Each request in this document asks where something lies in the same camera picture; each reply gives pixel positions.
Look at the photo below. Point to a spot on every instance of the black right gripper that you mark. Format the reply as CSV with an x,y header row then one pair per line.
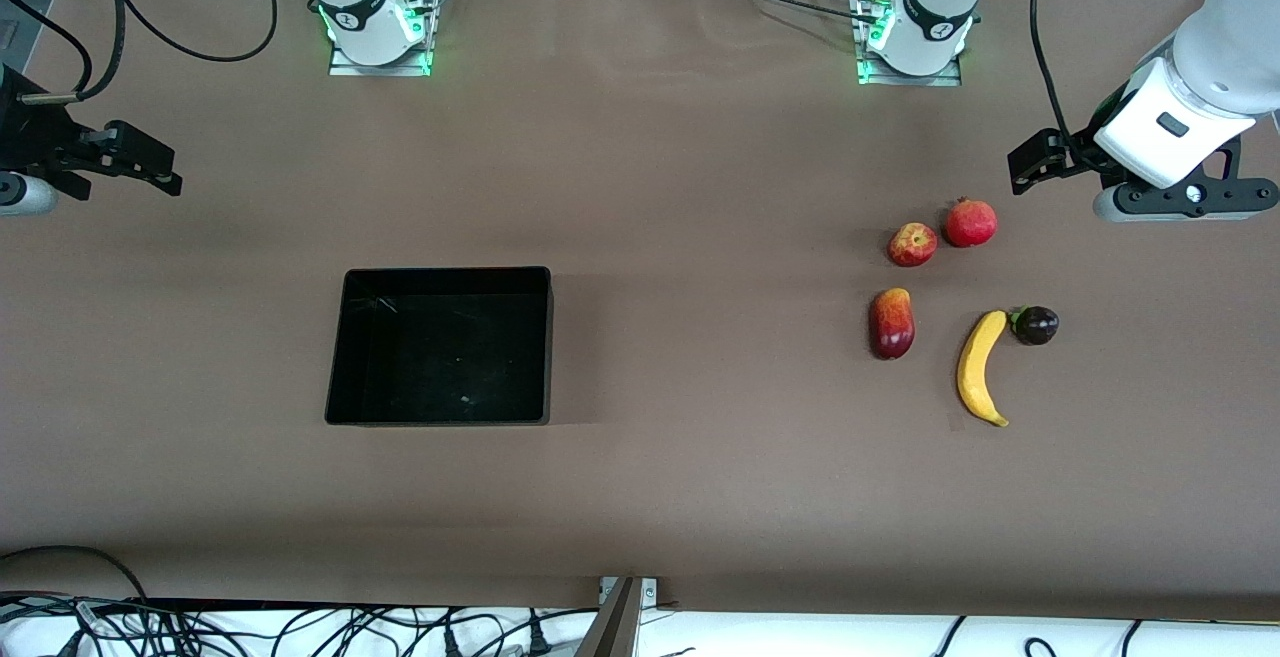
x,y
30,137

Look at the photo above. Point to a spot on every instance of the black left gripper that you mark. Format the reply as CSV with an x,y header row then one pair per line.
x,y
1080,150

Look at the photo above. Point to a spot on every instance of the red yellow apple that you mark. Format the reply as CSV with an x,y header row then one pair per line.
x,y
912,245

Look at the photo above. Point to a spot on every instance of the yellow banana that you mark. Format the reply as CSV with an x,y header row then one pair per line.
x,y
975,377

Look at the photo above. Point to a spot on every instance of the black rectangular box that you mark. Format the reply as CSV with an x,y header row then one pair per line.
x,y
440,357

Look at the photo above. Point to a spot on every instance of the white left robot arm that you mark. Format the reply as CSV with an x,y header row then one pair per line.
x,y
1215,57

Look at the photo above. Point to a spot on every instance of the red pomegranate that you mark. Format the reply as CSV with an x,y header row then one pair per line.
x,y
971,224

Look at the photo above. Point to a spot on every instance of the small dark eggplant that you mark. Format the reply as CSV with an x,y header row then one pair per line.
x,y
1038,325

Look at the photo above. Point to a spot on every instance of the red orange mango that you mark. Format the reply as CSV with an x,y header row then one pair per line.
x,y
892,325

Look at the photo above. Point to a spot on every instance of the dark metal bar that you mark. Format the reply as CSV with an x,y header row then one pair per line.
x,y
612,632

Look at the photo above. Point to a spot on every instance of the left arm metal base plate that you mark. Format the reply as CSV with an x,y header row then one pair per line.
x,y
950,78

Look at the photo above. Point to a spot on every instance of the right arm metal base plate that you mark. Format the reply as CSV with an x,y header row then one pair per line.
x,y
345,68

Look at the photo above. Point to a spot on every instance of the small metal bracket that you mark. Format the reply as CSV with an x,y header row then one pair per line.
x,y
648,592

